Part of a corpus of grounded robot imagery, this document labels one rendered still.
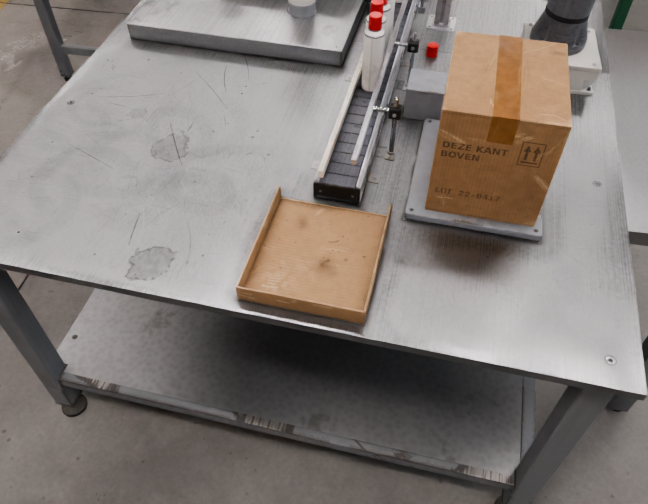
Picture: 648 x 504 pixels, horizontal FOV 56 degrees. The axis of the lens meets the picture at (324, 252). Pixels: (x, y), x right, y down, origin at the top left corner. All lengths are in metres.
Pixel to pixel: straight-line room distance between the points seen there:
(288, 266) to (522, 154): 0.52
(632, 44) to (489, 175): 0.98
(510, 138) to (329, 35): 0.83
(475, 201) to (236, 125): 0.66
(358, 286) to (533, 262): 0.38
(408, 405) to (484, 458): 0.25
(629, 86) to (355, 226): 0.96
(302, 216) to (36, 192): 0.63
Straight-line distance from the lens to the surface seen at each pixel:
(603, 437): 2.17
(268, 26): 1.95
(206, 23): 1.99
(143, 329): 1.99
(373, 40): 1.57
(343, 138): 1.50
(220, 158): 1.54
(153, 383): 1.88
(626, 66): 2.05
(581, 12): 1.81
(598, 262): 1.41
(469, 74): 1.31
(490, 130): 1.23
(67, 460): 2.10
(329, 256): 1.29
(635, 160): 1.70
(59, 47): 3.45
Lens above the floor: 1.81
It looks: 49 degrees down
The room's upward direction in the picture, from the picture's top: straight up
